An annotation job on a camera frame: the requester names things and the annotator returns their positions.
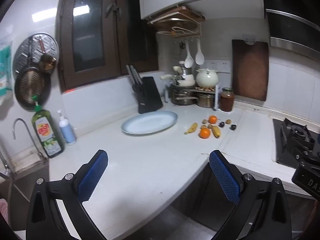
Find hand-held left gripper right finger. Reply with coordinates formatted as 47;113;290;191
209;150;293;240

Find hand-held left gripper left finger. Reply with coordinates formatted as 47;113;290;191
26;149;109;240

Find slim yellow banana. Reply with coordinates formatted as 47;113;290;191
184;122;198;135

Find pale blue oval plate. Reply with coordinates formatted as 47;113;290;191
121;111;178;135

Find gas stove burner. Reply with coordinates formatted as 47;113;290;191
272;118;320;168

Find white blue pump bottle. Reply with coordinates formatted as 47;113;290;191
57;109;77;146

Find green dish soap bottle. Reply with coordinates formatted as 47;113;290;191
31;96;65;159

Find glass jar with orange sauce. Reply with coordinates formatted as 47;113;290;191
220;87;235;112

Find small steel pot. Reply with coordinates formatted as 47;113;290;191
197;93;215;108

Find metal pot rack shelf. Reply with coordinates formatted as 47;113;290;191
164;81;222;111

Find chrome faucet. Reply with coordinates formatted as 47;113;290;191
0;118;49;180

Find white round ceramic pot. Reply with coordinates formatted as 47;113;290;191
196;68;219;89

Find cream frying pan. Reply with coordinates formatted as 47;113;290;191
172;80;196;87

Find black knife block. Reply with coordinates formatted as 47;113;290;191
138;77;164;114

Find pink cloth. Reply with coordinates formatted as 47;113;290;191
0;199;11;228

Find brown wooden cutting board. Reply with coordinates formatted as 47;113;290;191
232;39;269;102

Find dark round pan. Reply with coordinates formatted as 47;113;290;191
14;66;52;111

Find white plastic ladle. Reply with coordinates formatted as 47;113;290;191
184;40;194;69

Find white rice paddle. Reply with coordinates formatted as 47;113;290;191
195;39;205;65

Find small brass ladle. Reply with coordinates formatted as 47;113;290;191
38;37;58;74

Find teal white plastic packet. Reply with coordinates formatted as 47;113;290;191
0;40;13;105

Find round metal steamer tray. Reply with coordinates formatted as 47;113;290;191
12;32;60;75

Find brown-framed window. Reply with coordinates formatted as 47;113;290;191
56;0;159;95

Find wooden board in hanging rack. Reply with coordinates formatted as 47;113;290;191
149;6;206;30

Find black range hood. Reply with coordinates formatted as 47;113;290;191
256;0;320;63

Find black-handled kitchen scissors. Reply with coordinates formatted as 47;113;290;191
132;84;143;101

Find cream saucepan with handle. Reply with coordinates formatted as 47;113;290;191
160;74;195;83

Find grey-handled knife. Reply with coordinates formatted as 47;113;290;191
130;65;143;85
126;65;137;85

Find white wall socket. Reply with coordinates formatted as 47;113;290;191
217;60;231;73
204;60;218;72

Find white wire hanging rack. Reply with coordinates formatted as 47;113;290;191
147;5;206;40

